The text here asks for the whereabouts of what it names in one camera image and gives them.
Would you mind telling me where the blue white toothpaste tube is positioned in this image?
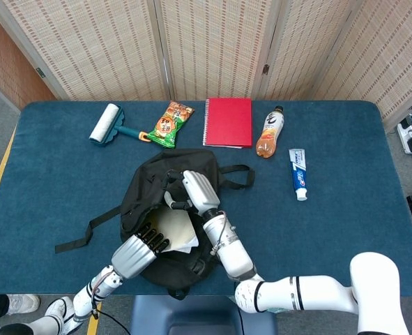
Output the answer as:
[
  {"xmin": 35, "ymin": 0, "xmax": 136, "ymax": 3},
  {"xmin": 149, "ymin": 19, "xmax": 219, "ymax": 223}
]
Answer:
[{"xmin": 288, "ymin": 148, "xmax": 309, "ymax": 202}]

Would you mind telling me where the yellow white notebook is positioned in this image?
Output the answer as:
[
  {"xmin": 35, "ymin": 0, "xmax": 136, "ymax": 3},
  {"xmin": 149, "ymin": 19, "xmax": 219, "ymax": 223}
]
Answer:
[{"xmin": 149, "ymin": 208, "xmax": 199, "ymax": 254}]

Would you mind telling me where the white sneaker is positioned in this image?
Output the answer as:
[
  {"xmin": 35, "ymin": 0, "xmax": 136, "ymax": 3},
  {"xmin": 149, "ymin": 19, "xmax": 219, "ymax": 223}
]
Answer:
[
  {"xmin": 6, "ymin": 294, "xmax": 41, "ymax": 315},
  {"xmin": 45, "ymin": 296, "xmax": 76, "ymax": 329}
]

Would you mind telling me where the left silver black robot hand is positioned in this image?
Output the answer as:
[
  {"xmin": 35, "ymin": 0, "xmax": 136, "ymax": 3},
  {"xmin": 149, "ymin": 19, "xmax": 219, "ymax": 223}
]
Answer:
[{"xmin": 111, "ymin": 223, "xmax": 171, "ymax": 279}]

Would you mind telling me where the teal lint roller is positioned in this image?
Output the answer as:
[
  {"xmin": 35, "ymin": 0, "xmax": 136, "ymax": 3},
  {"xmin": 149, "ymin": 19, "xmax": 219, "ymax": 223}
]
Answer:
[{"xmin": 89, "ymin": 103, "xmax": 153, "ymax": 147}]

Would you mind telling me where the white power strip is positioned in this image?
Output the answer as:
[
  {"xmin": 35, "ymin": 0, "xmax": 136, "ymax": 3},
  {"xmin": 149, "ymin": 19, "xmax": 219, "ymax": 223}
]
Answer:
[{"xmin": 396, "ymin": 117, "xmax": 412, "ymax": 155}]

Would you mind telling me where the orange drink bottle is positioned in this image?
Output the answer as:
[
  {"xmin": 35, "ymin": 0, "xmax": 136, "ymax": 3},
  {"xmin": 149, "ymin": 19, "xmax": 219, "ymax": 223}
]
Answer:
[{"xmin": 255, "ymin": 105, "xmax": 285, "ymax": 160}]

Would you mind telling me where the red spiral notebook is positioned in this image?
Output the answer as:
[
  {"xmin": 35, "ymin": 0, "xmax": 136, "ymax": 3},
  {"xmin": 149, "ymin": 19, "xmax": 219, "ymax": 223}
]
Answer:
[{"xmin": 201, "ymin": 97, "xmax": 254, "ymax": 150}]

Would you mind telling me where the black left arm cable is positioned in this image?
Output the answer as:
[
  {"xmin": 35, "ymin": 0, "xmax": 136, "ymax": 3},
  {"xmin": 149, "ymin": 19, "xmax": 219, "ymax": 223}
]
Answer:
[{"xmin": 93, "ymin": 306, "xmax": 132, "ymax": 335}]

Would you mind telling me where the blue padded chair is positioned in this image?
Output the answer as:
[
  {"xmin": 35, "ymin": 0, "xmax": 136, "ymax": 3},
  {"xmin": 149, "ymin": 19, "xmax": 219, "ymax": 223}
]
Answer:
[{"xmin": 128, "ymin": 295, "xmax": 279, "ymax": 335}]

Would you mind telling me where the green snack bag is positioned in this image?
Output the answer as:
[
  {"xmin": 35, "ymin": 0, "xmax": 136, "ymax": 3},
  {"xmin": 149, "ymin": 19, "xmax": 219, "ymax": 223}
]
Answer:
[{"xmin": 146, "ymin": 100, "xmax": 195, "ymax": 149}]

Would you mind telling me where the black backpack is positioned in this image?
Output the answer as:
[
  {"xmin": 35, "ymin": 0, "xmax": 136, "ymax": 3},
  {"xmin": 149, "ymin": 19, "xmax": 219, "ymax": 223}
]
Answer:
[{"xmin": 54, "ymin": 148, "xmax": 257, "ymax": 301}]

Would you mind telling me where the blue table cover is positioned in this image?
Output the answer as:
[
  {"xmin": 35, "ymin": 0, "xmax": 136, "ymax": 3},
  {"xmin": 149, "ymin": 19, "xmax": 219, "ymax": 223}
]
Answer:
[{"xmin": 0, "ymin": 100, "xmax": 412, "ymax": 297}]

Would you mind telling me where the woven bamboo folding screen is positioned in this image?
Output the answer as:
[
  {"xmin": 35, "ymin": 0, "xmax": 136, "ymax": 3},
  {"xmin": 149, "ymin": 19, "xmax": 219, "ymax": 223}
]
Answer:
[{"xmin": 0, "ymin": 0, "xmax": 412, "ymax": 121}]

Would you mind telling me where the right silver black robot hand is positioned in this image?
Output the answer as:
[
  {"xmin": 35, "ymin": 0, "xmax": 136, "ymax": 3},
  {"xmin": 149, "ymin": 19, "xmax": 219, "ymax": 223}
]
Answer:
[{"xmin": 162, "ymin": 170, "xmax": 222, "ymax": 216}]

